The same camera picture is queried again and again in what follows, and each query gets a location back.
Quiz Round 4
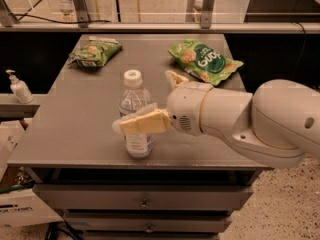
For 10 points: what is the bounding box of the green snack bag left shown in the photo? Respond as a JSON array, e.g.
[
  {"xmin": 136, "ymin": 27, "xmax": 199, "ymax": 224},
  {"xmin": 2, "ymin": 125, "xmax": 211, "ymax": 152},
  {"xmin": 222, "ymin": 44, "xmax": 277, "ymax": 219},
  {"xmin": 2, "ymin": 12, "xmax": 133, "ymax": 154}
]
[{"xmin": 68, "ymin": 36, "xmax": 122, "ymax": 68}]

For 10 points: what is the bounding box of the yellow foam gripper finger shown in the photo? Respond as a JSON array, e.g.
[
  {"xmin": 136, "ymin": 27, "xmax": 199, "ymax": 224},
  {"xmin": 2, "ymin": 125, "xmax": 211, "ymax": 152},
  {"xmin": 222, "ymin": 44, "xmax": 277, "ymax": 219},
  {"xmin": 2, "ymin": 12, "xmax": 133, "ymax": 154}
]
[
  {"xmin": 112, "ymin": 103, "xmax": 171, "ymax": 135},
  {"xmin": 165, "ymin": 70, "xmax": 189, "ymax": 90}
]

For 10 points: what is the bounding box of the white pump dispenser bottle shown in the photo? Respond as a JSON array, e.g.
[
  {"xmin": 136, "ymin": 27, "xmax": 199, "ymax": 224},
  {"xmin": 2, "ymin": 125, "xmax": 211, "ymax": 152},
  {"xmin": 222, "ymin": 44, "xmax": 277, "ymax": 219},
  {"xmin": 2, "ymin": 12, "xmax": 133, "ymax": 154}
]
[{"xmin": 6, "ymin": 69, "xmax": 33, "ymax": 104}]

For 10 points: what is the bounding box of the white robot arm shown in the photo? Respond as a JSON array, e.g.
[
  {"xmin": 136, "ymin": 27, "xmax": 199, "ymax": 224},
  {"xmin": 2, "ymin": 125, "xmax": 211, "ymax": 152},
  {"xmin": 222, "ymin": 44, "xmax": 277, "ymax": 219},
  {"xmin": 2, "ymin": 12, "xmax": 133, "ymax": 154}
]
[{"xmin": 112, "ymin": 70, "xmax": 320, "ymax": 168}]

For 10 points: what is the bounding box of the grey drawer cabinet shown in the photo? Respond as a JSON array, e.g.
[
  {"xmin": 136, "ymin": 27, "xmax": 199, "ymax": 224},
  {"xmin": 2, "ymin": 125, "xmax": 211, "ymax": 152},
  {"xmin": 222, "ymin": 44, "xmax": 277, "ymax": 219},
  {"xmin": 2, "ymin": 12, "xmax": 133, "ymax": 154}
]
[{"xmin": 9, "ymin": 34, "xmax": 264, "ymax": 240}]

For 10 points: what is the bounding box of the green snack bag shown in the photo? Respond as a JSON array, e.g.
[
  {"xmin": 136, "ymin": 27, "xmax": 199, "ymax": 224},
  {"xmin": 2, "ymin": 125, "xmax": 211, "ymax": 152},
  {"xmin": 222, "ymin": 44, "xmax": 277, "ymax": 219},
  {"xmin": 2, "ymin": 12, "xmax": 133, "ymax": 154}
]
[
  {"xmin": 168, "ymin": 39, "xmax": 243, "ymax": 86},
  {"xmin": 68, "ymin": 36, "xmax": 122, "ymax": 68}
]

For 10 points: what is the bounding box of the blue plastic water bottle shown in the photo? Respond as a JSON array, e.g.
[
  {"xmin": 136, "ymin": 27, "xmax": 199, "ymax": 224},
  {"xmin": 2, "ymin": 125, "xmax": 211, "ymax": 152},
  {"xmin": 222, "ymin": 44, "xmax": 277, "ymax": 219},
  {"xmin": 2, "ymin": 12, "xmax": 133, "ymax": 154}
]
[{"xmin": 119, "ymin": 69, "xmax": 153, "ymax": 159}]

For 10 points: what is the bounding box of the drawer metal knob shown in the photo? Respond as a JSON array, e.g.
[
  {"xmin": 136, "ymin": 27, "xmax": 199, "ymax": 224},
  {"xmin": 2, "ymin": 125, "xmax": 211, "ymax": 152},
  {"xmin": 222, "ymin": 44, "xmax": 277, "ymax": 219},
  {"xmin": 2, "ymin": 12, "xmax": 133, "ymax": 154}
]
[
  {"xmin": 145, "ymin": 225, "xmax": 154, "ymax": 234},
  {"xmin": 140, "ymin": 199, "xmax": 150, "ymax": 210}
]

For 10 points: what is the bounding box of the grey metal railing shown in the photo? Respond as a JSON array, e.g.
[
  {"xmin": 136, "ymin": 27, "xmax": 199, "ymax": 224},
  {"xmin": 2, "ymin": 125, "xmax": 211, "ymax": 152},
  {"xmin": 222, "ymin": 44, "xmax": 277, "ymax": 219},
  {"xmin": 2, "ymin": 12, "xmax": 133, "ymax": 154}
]
[{"xmin": 1, "ymin": 0, "xmax": 320, "ymax": 34}]

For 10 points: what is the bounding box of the green snack bag right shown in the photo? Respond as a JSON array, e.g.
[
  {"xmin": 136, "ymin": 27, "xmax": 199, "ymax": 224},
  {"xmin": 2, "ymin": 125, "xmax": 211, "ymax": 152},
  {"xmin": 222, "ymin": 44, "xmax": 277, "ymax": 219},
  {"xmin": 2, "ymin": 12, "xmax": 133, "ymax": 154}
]
[{"xmin": 168, "ymin": 39, "xmax": 243, "ymax": 86}]

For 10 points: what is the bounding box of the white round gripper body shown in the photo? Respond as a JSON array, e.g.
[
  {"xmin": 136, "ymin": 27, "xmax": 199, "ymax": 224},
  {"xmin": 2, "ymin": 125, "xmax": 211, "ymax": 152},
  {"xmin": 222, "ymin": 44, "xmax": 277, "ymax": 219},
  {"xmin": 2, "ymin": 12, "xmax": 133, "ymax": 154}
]
[{"xmin": 167, "ymin": 81, "xmax": 213, "ymax": 136}]

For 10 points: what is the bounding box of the top drawer metal knob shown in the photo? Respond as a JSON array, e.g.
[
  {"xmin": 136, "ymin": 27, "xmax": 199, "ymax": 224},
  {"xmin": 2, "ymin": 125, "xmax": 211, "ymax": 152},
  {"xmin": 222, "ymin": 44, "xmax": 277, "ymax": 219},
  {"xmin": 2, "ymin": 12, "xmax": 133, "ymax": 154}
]
[{"xmin": 140, "ymin": 199, "xmax": 150, "ymax": 210}]

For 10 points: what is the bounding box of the white cardboard box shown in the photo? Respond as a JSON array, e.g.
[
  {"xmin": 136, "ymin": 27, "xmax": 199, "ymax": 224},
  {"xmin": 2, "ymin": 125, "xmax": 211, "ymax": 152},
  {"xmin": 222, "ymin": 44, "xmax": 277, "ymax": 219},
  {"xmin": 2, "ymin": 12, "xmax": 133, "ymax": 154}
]
[{"xmin": 0, "ymin": 120, "xmax": 62, "ymax": 227}]

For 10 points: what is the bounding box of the black cable behind rail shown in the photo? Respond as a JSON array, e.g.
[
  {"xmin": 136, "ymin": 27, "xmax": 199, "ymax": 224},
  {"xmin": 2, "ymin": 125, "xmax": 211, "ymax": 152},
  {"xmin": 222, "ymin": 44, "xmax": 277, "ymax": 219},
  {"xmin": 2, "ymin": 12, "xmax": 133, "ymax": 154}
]
[{"xmin": 9, "ymin": 13, "xmax": 113, "ymax": 25}]

